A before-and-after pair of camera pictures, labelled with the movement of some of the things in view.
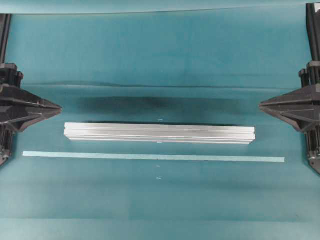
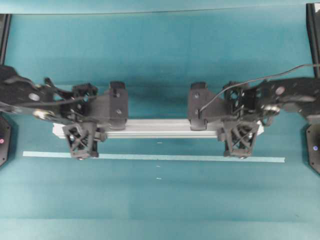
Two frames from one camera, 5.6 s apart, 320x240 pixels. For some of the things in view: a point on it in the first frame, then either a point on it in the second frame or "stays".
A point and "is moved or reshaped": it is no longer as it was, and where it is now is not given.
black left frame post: (4, 19) stays
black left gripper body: (19, 107) → (94, 108)
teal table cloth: (176, 65) stays
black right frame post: (313, 23) stays
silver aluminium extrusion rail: (158, 134) is moved or reshaped
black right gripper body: (300, 106) → (236, 105)
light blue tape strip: (153, 156) stays
